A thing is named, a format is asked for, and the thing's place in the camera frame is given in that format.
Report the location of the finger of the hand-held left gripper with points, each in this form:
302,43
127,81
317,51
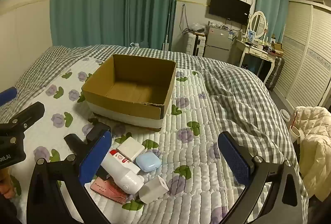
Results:
28,114
7,96

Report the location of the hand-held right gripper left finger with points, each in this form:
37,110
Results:
95,159

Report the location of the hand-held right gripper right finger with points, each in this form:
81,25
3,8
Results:
234,159

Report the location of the white tube with red label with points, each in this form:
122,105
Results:
124,159

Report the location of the white handheld device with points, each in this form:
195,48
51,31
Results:
121,177

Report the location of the reddish leather wallet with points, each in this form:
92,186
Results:
108,190

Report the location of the white square box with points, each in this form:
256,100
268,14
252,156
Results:
130,147

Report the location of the white grey computer mouse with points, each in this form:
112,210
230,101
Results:
148,162

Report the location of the cardboard box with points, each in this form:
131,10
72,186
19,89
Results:
129,107

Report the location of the small white cube box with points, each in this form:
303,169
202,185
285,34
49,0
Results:
153,189

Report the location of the person's left hand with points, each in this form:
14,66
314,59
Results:
5,185

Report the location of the floral quilted bed pad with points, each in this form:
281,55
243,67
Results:
196,162

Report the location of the floral quilted blanket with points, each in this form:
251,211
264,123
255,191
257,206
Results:
238,89

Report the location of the dark suitcase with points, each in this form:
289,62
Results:
275,72

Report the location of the white dressing table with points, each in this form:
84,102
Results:
256,52

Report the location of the silver refrigerator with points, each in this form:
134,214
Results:
217,43

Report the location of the white suitcase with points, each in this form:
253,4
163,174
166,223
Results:
194,44

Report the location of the white louvred wardrobe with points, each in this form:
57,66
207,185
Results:
305,53

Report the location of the wide green curtain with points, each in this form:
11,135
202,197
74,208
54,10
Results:
103,1

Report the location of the white oval mirror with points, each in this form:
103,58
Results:
258,23

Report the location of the white mop pole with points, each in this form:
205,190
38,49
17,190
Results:
167,27

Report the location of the narrow green curtain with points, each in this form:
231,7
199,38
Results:
271,4

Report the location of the small photo frame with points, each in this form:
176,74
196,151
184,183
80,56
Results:
251,34

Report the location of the black wall television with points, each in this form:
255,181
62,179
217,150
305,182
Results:
228,6

